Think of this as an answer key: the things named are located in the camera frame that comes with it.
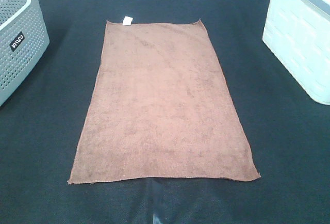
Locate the brown towel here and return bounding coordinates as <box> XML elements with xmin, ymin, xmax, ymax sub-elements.
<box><xmin>68</xmin><ymin>21</ymin><xmax>260</xmax><ymax>184</ymax></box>

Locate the grey tape strip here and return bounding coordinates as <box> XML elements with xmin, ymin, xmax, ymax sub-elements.
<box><xmin>151</xmin><ymin>178</ymin><xmax>165</xmax><ymax>224</ymax></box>

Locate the black table cloth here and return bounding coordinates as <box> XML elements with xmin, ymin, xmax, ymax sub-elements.
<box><xmin>1</xmin><ymin>0</ymin><xmax>329</xmax><ymax>223</ymax></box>

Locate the white plastic storage bin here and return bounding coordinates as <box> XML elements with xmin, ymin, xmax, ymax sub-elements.
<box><xmin>262</xmin><ymin>0</ymin><xmax>329</xmax><ymax>105</ymax></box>

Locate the grey perforated laundry basket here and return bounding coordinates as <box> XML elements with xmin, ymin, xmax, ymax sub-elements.
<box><xmin>1</xmin><ymin>0</ymin><xmax>50</xmax><ymax>103</ymax></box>

